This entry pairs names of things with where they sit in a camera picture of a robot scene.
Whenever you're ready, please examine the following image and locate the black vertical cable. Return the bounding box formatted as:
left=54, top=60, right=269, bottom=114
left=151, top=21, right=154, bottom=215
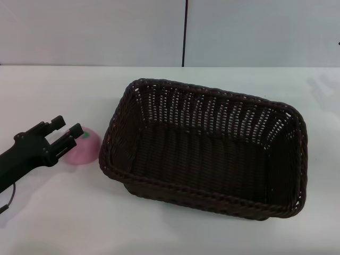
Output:
left=182, top=0, right=189, bottom=67

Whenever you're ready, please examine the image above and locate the pink peach toy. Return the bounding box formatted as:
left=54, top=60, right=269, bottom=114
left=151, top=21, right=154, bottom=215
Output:
left=62, top=126, right=101, bottom=166

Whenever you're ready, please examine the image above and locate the dark brown woven basket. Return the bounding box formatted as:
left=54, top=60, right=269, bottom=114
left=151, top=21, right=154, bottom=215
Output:
left=98, top=78, right=309, bottom=221

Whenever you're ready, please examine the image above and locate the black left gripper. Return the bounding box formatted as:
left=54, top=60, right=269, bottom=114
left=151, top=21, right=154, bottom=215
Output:
left=12, top=115, right=84, bottom=168

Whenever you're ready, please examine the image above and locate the thin dark wrist cable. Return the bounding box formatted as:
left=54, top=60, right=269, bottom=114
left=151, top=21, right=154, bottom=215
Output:
left=0, top=182, right=17, bottom=214

